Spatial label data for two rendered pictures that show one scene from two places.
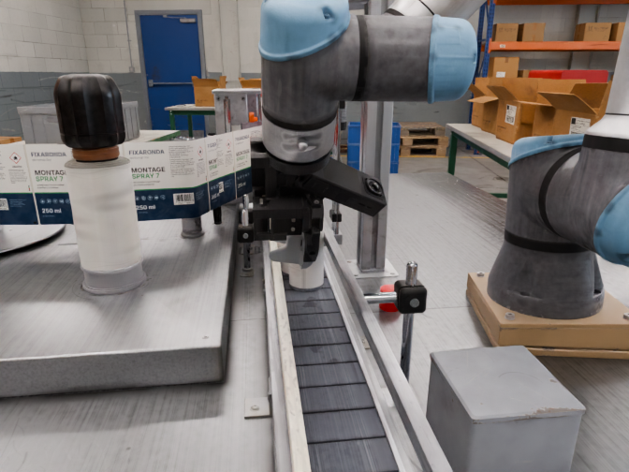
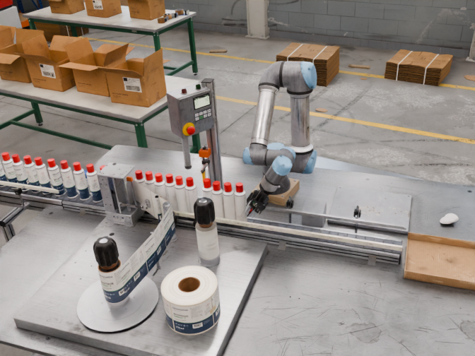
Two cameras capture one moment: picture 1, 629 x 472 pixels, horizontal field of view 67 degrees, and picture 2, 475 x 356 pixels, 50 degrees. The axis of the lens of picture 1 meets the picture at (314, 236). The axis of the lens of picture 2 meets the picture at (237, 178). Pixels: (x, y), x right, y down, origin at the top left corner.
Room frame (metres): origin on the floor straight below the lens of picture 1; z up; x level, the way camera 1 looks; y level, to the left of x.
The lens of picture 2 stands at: (-0.23, 1.69, 2.28)
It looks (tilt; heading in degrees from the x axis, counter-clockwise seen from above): 31 degrees down; 298
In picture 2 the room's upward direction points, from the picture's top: 4 degrees counter-clockwise
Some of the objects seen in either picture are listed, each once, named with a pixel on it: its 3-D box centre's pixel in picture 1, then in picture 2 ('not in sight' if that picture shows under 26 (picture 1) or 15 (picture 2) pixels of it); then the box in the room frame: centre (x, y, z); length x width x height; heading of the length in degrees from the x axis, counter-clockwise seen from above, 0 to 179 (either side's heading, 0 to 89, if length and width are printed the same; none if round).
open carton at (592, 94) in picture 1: (574, 117); (100, 66); (2.55, -1.35, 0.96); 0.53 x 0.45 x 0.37; 87
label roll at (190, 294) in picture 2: not in sight; (191, 299); (0.57, 0.59, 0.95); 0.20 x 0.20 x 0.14
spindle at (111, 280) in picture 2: not in sight; (110, 271); (0.87, 0.65, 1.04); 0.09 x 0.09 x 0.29
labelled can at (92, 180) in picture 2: not in sight; (94, 183); (1.40, 0.11, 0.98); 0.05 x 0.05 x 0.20
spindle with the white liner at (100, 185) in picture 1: (101, 185); (206, 231); (0.66, 0.30, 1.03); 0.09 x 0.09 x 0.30
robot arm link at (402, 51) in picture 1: (403, 61); (280, 158); (0.49, -0.09, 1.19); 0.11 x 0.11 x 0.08; 6
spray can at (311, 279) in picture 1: (305, 219); (240, 203); (0.65, 0.01, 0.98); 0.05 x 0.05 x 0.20
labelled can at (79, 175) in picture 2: not in sight; (80, 181); (1.48, 0.12, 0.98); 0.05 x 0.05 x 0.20
